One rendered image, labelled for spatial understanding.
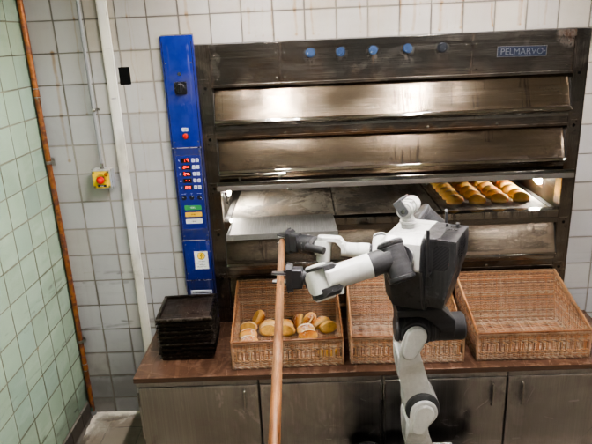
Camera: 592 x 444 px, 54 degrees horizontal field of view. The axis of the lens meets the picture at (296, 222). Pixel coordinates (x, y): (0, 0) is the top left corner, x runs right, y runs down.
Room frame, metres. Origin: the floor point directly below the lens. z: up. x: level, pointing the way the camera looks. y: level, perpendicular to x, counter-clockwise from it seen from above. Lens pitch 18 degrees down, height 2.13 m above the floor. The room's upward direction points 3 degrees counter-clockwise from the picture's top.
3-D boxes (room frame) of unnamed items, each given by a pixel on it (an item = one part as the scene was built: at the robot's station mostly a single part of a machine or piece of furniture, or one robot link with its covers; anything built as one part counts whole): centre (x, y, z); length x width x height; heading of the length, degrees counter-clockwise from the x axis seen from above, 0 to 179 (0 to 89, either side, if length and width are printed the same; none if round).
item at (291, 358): (2.69, 0.07, 0.72); 0.56 x 0.49 x 0.28; 90
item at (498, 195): (3.38, -1.10, 1.21); 0.61 x 0.48 x 0.06; 179
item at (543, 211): (2.97, -0.51, 1.16); 1.80 x 0.06 x 0.04; 89
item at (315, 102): (2.95, -0.51, 1.80); 1.79 x 0.11 x 0.19; 89
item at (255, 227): (2.85, 0.07, 1.19); 0.55 x 0.36 x 0.03; 90
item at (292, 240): (2.55, -0.01, 1.20); 0.12 x 0.10 x 0.13; 55
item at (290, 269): (2.13, -0.01, 1.20); 0.12 x 0.10 x 0.13; 82
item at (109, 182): (2.94, 0.99, 1.46); 0.10 x 0.07 x 0.10; 89
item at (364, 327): (2.68, -0.52, 0.72); 0.56 x 0.49 x 0.28; 87
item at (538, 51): (2.98, -0.51, 1.99); 1.80 x 0.08 x 0.21; 89
